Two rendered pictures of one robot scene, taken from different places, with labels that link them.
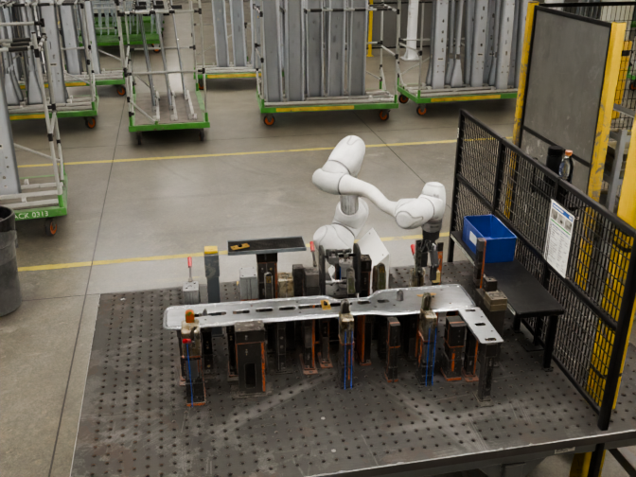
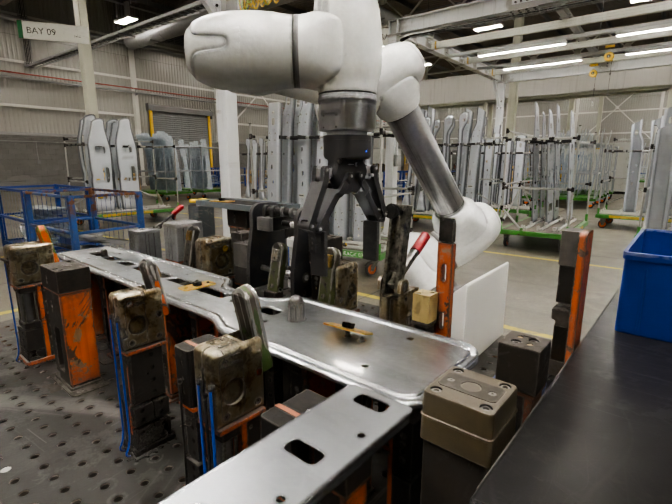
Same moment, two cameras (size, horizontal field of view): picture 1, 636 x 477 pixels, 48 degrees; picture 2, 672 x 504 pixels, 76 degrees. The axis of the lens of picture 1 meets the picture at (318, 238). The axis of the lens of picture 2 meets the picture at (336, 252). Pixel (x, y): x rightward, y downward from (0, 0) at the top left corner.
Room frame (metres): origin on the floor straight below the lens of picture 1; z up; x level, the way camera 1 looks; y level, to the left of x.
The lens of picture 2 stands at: (2.38, -1.01, 1.30)
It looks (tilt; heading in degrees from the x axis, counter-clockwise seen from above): 12 degrees down; 49
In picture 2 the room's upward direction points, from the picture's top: straight up
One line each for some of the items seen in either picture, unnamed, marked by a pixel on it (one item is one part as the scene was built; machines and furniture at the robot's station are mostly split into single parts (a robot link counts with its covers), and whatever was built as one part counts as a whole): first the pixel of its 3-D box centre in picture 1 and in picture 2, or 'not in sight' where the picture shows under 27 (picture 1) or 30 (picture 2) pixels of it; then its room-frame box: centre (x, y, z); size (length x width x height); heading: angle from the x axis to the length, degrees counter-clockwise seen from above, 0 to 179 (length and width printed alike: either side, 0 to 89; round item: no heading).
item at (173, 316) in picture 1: (321, 307); (190, 287); (2.77, -0.02, 1.00); 1.38 x 0.22 x 0.02; 99
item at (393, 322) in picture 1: (393, 350); (203, 419); (2.66, -0.33, 0.84); 0.11 x 0.08 x 0.29; 9
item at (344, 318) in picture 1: (345, 349); (143, 369); (2.62, -0.12, 0.87); 0.12 x 0.09 x 0.35; 9
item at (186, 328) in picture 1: (193, 362); (36, 302); (2.51, 0.52, 0.88); 0.15 x 0.11 x 0.36; 9
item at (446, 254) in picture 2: (436, 290); (441, 350); (3.02, -0.57, 0.95); 0.03 x 0.01 x 0.50; 99
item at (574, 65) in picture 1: (554, 150); not in sight; (5.12, -1.76, 1.00); 1.34 x 0.14 x 2.00; 11
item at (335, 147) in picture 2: (430, 238); (347, 164); (2.85, -0.49, 1.29); 0.08 x 0.07 x 0.09; 9
